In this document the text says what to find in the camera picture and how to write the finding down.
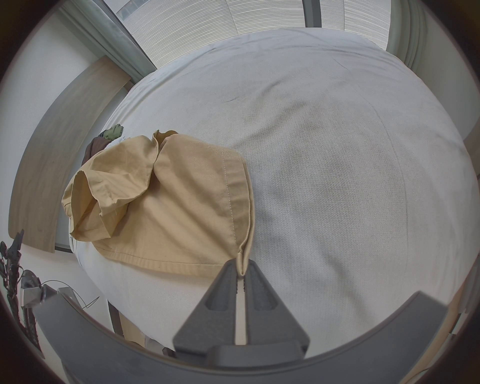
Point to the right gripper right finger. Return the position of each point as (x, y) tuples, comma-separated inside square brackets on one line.
[(270, 318)]

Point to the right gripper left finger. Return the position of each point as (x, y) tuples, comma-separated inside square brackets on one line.
[(210, 318)]

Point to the tan shorts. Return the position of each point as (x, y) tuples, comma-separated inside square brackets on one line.
[(180, 210)]

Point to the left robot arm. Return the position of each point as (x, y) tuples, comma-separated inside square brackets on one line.
[(32, 288)]

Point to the bed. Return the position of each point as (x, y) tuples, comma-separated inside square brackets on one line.
[(337, 168)]

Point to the brown garment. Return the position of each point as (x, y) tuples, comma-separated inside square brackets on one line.
[(95, 148)]

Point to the olive green garment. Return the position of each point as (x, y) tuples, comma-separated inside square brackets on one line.
[(112, 132)]

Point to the window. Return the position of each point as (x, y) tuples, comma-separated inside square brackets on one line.
[(243, 22)]

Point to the grey-green curtain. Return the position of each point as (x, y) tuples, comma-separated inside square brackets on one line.
[(408, 33), (112, 37)]

